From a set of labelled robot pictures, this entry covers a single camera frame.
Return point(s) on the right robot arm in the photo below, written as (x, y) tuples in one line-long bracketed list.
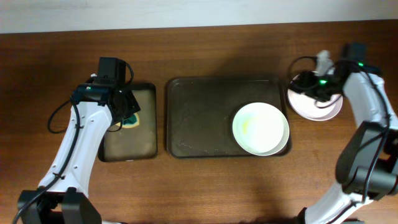
[(366, 170)]

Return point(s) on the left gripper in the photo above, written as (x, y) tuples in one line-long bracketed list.
[(135, 106)]

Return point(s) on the green and yellow sponge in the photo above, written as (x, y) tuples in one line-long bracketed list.
[(131, 122)]

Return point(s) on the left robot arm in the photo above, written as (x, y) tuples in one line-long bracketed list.
[(62, 194)]

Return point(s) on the pale pink plate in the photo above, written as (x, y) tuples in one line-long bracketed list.
[(308, 108)]

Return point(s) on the large brown serving tray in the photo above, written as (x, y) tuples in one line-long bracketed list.
[(200, 112)]

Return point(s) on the pale green plate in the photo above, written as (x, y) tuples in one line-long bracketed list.
[(261, 129)]

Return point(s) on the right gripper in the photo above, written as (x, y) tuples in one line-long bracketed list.
[(302, 85)]

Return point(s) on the small black water tray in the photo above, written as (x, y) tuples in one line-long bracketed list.
[(121, 144)]

